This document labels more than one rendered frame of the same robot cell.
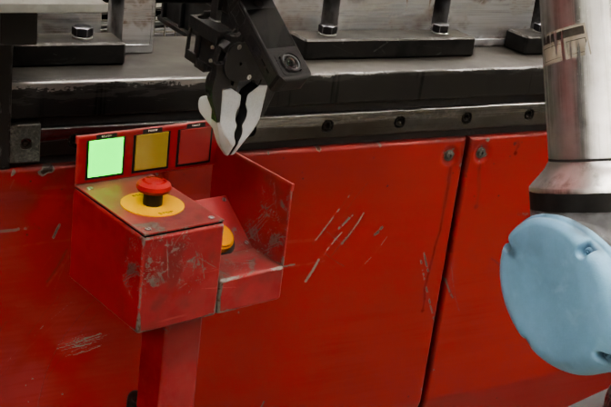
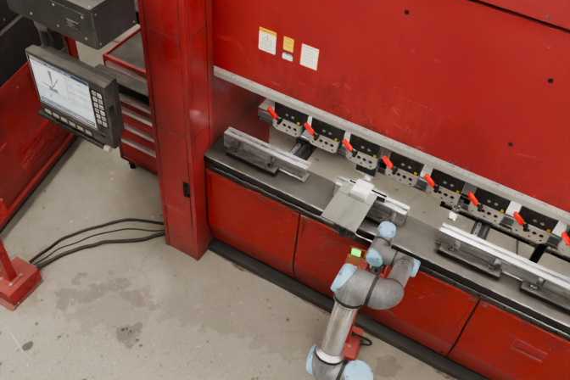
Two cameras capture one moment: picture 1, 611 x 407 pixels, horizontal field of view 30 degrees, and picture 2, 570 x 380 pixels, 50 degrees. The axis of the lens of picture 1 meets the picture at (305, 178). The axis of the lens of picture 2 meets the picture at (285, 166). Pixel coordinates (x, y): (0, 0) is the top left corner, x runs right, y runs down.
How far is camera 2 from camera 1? 2.22 m
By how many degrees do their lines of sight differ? 53
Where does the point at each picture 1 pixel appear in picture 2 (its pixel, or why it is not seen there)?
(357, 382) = (432, 327)
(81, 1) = (351, 227)
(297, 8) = (446, 238)
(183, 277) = not seen: hidden behind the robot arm
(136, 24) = (398, 220)
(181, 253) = not seen: hidden behind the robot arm
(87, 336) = not seen: hidden behind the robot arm
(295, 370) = (413, 313)
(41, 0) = (343, 223)
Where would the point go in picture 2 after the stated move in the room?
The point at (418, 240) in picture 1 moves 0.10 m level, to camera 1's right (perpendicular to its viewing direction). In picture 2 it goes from (457, 311) to (471, 327)
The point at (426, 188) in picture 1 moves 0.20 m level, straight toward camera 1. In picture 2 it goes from (461, 302) to (427, 315)
